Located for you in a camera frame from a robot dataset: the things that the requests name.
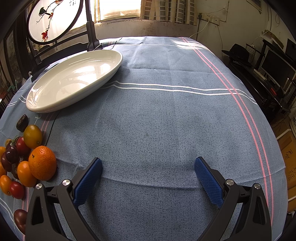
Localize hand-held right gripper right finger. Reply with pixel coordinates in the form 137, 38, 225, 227
194, 157, 272, 241

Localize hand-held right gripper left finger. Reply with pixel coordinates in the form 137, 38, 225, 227
25, 157, 103, 241

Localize red cherry tomato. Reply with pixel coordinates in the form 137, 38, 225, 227
15, 137, 31, 156
9, 181, 25, 200

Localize dark red tomato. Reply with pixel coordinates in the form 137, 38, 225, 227
13, 209, 28, 234

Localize dark red cherry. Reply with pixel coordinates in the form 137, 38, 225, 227
1, 153, 12, 172
5, 146, 19, 164

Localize blue striped tablecloth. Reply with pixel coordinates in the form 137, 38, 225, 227
0, 36, 288, 241

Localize white round plate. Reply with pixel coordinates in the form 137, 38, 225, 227
26, 50, 123, 113

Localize black media stand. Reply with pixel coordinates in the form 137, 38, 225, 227
222, 39, 296, 121

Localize black hat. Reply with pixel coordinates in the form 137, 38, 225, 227
221, 44, 251, 63

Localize black monitor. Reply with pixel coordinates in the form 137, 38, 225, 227
259, 49, 295, 86

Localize black framed picture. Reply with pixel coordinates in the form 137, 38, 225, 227
5, 30, 26, 77

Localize black speaker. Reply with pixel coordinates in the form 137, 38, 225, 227
287, 38, 296, 56

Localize black framed bird table screen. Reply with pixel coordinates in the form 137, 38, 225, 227
26, 0, 103, 69

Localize bright window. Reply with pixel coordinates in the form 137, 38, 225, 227
95, 0, 141, 22

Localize checked beige curtain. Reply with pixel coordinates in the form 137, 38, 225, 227
140, 0, 197, 25

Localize white power cable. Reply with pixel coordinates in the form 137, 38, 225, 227
188, 20, 210, 39

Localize white wall socket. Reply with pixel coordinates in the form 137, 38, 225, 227
198, 13, 220, 24

